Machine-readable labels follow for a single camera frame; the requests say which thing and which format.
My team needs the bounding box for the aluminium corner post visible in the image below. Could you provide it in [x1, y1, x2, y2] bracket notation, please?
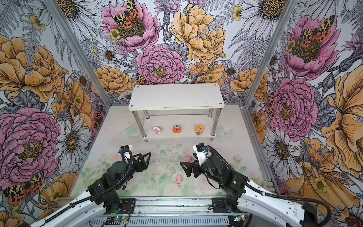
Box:
[244, 1, 297, 108]
[45, 1, 112, 110]

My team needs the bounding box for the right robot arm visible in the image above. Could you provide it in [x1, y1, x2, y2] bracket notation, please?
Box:
[180, 156, 318, 227]

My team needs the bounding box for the pink bear yellow flower toy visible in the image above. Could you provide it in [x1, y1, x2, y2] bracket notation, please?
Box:
[194, 125, 204, 136]

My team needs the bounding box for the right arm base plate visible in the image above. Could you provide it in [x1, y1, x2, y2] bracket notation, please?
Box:
[211, 197, 236, 213]

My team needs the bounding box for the left black cable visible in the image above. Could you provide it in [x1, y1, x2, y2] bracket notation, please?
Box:
[42, 148, 134, 225]

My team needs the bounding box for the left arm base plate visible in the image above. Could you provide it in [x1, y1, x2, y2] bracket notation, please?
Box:
[112, 198, 136, 215]

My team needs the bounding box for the pink bear orange donut toy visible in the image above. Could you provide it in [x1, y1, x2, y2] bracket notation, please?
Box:
[173, 125, 181, 134]

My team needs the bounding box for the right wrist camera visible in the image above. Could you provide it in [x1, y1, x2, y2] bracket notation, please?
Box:
[193, 143, 211, 166]

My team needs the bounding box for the left aluminium corner post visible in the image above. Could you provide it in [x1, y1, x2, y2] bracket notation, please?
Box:
[45, 1, 112, 110]

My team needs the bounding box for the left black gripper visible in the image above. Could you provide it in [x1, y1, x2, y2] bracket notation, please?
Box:
[116, 153, 151, 188]

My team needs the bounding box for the white hooded pink doll toy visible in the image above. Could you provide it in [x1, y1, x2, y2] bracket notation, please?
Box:
[152, 126, 161, 134]

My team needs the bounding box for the right aluminium corner post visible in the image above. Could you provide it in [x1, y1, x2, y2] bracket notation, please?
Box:
[244, 1, 297, 108]

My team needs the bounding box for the white two-tier shelf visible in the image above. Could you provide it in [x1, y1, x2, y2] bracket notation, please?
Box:
[129, 83, 225, 141]

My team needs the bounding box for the aluminium front rail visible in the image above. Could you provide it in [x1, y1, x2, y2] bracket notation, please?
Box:
[50, 195, 294, 217]

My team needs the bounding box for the right black cable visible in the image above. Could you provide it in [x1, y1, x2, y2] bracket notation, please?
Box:
[205, 145, 332, 227]

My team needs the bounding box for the pink pig toy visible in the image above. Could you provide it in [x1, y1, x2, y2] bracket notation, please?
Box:
[176, 175, 182, 184]
[184, 156, 192, 163]

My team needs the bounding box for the white vented cable duct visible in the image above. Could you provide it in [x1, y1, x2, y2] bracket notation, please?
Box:
[80, 215, 230, 227]

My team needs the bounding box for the pink pig toy front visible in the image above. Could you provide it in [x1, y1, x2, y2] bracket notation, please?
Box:
[176, 175, 182, 184]

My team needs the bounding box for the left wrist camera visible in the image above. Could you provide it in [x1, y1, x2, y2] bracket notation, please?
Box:
[118, 145, 133, 154]

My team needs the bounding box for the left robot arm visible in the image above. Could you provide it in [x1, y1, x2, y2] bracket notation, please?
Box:
[30, 149, 151, 227]

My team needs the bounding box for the black cable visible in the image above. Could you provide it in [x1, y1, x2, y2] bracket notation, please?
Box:
[42, 148, 134, 225]
[205, 145, 332, 227]

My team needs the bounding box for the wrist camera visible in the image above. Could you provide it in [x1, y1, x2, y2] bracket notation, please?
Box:
[118, 145, 133, 154]
[193, 143, 211, 166]

